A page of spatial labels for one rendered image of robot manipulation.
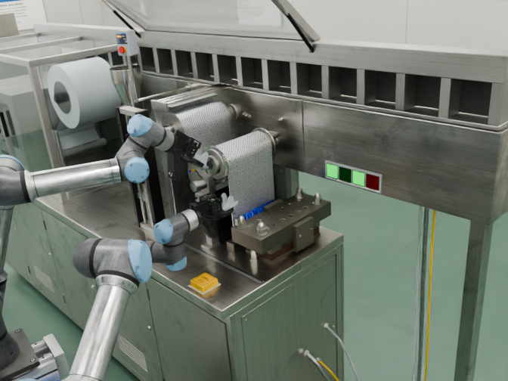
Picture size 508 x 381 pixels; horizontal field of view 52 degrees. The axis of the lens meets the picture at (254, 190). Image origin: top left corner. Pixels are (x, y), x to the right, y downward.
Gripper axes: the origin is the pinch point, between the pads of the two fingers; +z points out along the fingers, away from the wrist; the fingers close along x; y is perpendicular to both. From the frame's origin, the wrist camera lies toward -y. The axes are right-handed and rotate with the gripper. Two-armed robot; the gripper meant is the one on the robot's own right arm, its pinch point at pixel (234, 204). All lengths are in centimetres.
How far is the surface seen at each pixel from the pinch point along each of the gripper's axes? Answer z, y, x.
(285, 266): 1.2, -19.0, -23.8
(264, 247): -4.8, -9.7, -19.9
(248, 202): 6.7, -1.7, -0.3
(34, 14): 168, 41, 555
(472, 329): 46, -48, -76
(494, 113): 31, 40, -81
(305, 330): 9, -52, -26
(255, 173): 11.9, 8.7, -0.3
